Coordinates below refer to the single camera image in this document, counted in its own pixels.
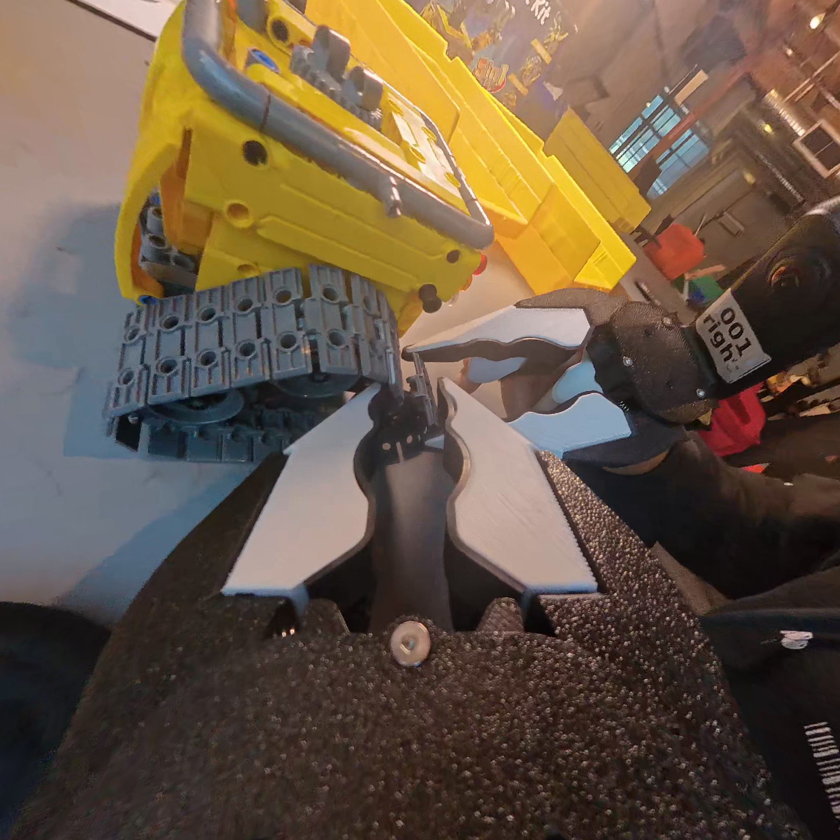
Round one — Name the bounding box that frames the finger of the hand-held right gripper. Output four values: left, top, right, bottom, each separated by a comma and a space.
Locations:
506, 390, 634, 458
407, 305, 592, 363

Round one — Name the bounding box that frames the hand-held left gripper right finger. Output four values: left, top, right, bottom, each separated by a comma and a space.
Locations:
440, 378, 635, 594

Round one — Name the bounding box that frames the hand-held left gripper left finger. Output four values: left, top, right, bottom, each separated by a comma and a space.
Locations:
224, 384, 395, 598

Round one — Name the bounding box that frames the grey toy track chain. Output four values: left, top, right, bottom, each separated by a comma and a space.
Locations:
105, 263, 441, 467

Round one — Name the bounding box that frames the yellow toy brick bulldozer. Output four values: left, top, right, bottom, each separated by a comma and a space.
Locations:
112, 0, 497, 316

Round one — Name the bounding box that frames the person's right forearm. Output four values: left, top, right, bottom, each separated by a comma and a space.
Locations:
578, 427, 840, 598

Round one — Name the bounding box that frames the red container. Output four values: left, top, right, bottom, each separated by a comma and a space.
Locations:
644, 224, 706, 279
709, 388, 770, 456

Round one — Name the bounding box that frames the yellow storage bin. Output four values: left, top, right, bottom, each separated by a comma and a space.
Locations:
542, 105, 653, 235
309, 0, 637, 296

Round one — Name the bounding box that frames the background window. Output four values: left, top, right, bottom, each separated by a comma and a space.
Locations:
611, 92, 712, 198

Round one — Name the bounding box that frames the toy set box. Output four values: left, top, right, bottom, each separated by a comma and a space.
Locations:
420, 0, 578, 99

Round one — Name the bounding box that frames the person's black hoodie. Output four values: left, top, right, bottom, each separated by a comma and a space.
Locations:
703, 571, 840, 840

